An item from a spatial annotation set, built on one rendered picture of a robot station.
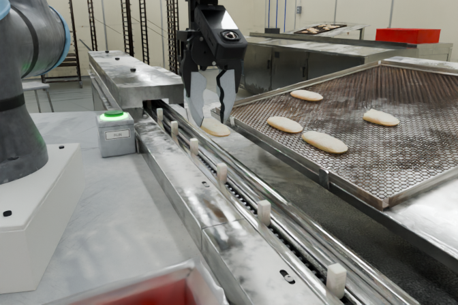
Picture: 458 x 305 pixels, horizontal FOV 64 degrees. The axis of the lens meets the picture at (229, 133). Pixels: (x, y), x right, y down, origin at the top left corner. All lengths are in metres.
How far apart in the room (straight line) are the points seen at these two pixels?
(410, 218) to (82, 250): 0.38
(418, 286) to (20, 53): 0.56
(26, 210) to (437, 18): 4.76
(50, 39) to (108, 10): 6.96
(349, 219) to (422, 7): 4.60
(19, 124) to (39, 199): 0.12
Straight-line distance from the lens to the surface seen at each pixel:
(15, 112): 0.54
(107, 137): 0.78
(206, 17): 0.55
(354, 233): 0.53
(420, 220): 0.45
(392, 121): 0.68
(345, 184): 0.49
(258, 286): 0.36
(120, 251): 0.49
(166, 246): 0.49
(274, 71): 4.43
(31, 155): 0.54
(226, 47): 0.49
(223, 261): 0.39
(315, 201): 0.60
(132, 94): 1.02
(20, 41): 0.57
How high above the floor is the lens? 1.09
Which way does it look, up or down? 17 degrees down
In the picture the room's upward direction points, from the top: straight up
